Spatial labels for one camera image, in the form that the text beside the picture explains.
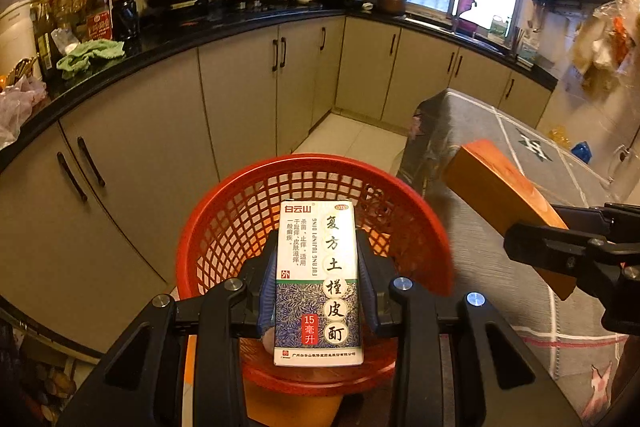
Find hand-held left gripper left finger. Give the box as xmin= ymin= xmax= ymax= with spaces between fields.
xmin=55 ymin=241 xmax=281 ymax=427

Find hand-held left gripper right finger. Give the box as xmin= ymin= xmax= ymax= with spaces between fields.
xmin=356 ymin=239 xmax=584 ymax=427

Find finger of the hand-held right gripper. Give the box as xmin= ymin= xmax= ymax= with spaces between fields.
xmin=551 ymin=202 xmax=640 ymax=234
xmin=503 ymin=219 xmax=624 ymax=281

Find white medicine box blue pattern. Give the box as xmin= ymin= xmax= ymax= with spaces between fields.
xmin=273 ymin=200 xmax=364 ymax=367

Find orange cardboard box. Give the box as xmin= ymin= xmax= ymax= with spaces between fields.
xmin=442 ymin=139 xmax=576 ymax=302

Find red plastic mesh basket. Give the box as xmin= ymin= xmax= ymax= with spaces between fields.
xmin=175 ymin=155 xmax=455 ymax=427

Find yellow plastic bag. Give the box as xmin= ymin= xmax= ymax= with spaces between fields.
xmin=547 ymin=125 xmax=574 ymax=148

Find grey printed tablecloth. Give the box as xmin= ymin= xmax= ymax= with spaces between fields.
xmin=399 ymin=89 xmax=640 ymax=427

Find hanging plastic bags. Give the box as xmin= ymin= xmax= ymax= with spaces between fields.
xmin=569 ymin=0 xmax=637 ymax=98

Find beige base cabinets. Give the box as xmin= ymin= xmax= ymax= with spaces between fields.
xmin=0 ymin=14 xmax=554 ymax=354

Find green detergent bottle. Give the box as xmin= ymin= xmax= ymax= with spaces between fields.
xmin=487 ymin=15 xmax=511 ymax=43

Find black kitchen countertop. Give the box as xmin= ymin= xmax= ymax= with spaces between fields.
xmin=0 ymin=0 xmax=559 ymax=168

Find green dish cloth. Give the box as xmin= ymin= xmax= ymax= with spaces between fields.
xmin=56 ymin=39 xmax=126 ymax=80

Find white plastic bag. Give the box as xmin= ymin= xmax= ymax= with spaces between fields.
xmin=0 ymin=74 xmax=49 ymax=150

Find yellow cooking oil bottle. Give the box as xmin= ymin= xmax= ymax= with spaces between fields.
xmin=32 ymin=0 xmax=56 ymax=73

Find white kitchen appliance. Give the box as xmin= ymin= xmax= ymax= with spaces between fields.
xmin=0 ymin=4 xmax=36 ymax=78

